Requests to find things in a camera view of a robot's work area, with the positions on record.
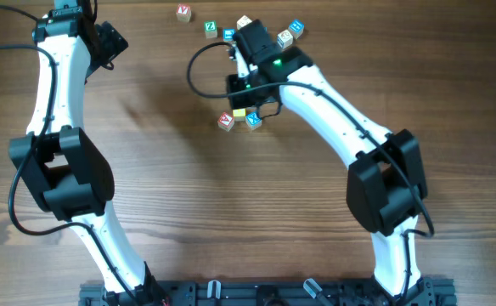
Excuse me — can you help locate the white blue side block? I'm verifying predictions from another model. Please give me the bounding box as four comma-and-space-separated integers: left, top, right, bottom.
277, 30, 294, 49

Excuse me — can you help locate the blue X letter block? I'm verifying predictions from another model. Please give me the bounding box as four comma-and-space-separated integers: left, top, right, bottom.
245, 112, 262, 130

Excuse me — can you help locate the yellow S letter block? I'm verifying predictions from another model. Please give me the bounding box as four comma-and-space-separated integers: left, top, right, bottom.
233, 109, 246, 122

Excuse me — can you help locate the red A letter block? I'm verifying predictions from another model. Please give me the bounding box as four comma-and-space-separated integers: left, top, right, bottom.
217, 112, 235, 132

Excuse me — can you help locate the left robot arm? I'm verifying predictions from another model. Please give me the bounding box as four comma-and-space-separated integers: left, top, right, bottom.
8, 1, 169, 305

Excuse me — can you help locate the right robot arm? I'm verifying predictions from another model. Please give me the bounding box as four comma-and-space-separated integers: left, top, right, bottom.
227, 20, 427, 305

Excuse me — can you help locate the blue picture block right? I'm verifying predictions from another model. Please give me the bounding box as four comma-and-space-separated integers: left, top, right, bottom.
288, 19, 305, 40

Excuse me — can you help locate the blue picture block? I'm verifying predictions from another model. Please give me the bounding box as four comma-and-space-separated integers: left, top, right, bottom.
223, 28, 235, 42
288, 19, 305, 40

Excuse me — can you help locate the white green top block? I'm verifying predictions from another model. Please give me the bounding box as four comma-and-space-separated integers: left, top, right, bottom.
236, 15, 252, 30

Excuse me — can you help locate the green Z letter block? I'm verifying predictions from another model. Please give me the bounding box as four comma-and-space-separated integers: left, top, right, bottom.
204, 20, 218, 39

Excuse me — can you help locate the red V letter block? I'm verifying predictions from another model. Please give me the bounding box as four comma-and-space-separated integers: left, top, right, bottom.
176, 3, 192, 23

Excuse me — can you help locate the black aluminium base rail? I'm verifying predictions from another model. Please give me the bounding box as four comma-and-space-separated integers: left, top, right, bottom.
77, 278, 458, 306

